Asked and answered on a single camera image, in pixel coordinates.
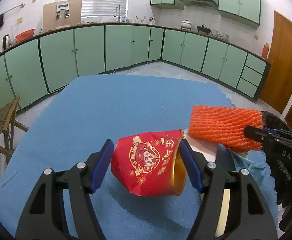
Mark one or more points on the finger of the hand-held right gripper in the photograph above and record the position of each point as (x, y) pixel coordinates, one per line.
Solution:
(280, 133)
(257, 134)

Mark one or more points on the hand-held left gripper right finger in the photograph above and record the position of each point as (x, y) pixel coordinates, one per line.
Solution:
(191, 165)

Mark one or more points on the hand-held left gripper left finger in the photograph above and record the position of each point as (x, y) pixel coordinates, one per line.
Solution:
(101, 165)

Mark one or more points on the bin with black bag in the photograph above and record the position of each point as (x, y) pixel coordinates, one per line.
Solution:
(273, 120)

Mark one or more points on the orange foam fruit net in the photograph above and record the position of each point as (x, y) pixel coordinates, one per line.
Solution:
(218, 127)

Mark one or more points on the red paper cup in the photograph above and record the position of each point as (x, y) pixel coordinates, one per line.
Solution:
(141, 165)

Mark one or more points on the white paper sheet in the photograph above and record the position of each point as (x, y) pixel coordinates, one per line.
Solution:
(206, 152)

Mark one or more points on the blue foam mat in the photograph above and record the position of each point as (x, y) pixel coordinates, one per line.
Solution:
(111, 105)

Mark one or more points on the closed wooden door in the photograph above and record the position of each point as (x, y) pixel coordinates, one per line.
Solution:
(280, 67)

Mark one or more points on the red thermos bottle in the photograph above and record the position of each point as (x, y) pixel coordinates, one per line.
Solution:
(265, 51)

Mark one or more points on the wooden folding chair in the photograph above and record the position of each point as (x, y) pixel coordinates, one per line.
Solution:
(1, 122)

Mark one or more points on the green lower kitchen cabinets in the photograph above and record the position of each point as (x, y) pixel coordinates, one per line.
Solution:
(91, 50)

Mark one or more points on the green kitchen cabinets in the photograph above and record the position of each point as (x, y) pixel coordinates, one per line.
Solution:
(91, 50)
(245, 5)

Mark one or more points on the black wok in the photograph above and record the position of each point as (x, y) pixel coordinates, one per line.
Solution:
(203, 29)

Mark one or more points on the green upper kitchen cabinets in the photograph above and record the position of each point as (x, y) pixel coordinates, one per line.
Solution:
(245, 5)

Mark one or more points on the white cooking pot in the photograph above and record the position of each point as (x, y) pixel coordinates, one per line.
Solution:
(186, 24)

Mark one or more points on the black range hood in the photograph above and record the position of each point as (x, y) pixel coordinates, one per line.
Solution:
(197, 1)

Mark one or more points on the utensil holder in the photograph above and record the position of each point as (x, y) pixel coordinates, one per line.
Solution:
(140, 21)

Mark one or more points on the red plastic basin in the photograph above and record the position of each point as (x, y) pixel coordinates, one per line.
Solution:
(25, 35)

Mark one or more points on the wooden board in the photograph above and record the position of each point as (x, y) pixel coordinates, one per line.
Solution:
(50, 20)

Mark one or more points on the metal kitchen faucet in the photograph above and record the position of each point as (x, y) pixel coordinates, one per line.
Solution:
(118, 11)

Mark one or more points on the steel electric kettle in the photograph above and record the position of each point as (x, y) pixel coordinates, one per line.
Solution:
(6, 42)

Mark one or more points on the white device on board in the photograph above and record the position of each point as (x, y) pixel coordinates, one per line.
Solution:
(62, 6)

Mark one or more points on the metal towel rail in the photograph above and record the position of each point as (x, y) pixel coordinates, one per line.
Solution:
(13, 8)

